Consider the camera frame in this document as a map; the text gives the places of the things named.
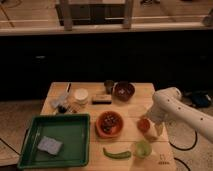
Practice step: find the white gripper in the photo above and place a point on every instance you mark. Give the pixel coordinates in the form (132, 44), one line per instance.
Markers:
(156, 115)

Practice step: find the red orange apple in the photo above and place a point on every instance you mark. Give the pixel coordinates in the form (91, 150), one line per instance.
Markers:
(143, 125)

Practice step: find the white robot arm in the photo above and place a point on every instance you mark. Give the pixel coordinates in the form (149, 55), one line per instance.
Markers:
(168, 101)

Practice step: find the green paper cup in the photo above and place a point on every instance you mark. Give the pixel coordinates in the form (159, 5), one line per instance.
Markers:
(142, 149)

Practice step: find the small dark cup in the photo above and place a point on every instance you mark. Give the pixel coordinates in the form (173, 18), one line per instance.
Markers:
(109, 84)

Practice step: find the dark brown bowl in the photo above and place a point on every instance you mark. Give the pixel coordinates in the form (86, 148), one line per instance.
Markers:
(124, 90)

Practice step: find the green chili pepper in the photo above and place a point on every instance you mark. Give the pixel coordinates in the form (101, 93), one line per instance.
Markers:
(121, 155)

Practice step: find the orange bowl with nuts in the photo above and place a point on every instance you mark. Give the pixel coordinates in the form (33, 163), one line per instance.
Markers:
(109, 124)

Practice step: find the dark round floor object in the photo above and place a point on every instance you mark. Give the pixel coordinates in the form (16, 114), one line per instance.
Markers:
(201, 99)

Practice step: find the white round container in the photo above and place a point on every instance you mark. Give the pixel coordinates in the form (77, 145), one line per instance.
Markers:
(81, 96)

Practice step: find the green plastic tray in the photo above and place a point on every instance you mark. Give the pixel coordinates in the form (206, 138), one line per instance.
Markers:
(73, 130)

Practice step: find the small dark clutter items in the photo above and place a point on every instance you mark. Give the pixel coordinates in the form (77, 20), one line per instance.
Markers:
(70, 109)

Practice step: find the clear plastic bag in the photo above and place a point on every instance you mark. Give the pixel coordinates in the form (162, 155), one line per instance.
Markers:
(58, 101)

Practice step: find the blue grey sponge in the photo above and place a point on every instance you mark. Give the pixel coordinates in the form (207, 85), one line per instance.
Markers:
(49, 145)

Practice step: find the white wooden chair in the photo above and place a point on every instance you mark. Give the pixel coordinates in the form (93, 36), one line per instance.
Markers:
(94, 13)

